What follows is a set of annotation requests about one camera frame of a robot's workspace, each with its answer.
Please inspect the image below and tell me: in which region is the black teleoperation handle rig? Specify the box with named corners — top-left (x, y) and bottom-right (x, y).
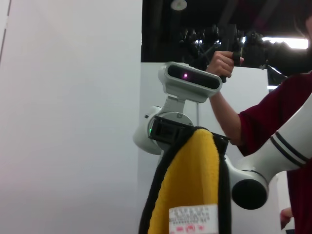
top-left (179, 23), bottom-right (312, 85)

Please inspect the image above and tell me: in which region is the person hand gripping handle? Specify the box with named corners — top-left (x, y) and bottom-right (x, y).
top-left (206, 50), bottom-right (245, 79)

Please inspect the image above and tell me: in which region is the bright strip light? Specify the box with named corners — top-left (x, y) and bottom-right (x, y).
top-left (262, 36), bottom-right (309, 50)

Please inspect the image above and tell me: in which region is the person in red shirt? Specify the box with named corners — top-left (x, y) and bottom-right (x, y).
top-left (237, 0), bottom-right (312, 234)

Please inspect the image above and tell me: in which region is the person hand hanging free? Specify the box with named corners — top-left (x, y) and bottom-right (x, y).
top-left (279, 207), bottom-right (296, 231)

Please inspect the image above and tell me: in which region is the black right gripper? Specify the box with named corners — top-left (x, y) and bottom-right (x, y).
top-left (149, 116), bottom-right (231, 154)

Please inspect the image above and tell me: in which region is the person bare forearm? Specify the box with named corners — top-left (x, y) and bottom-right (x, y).
top-left (208, 90), bottom-right (246, 147)

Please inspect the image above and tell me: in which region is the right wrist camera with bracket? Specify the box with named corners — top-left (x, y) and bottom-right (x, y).
top-left (157, 61), bottom-right (223, 115)

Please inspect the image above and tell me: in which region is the yellow and grey towel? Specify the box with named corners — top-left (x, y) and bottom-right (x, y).
top-left (137, 126), bottom-right (233, 234)

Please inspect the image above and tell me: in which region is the round ceiling light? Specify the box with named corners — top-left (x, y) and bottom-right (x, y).
top-left (170, 0), bottom-right (188, 11)

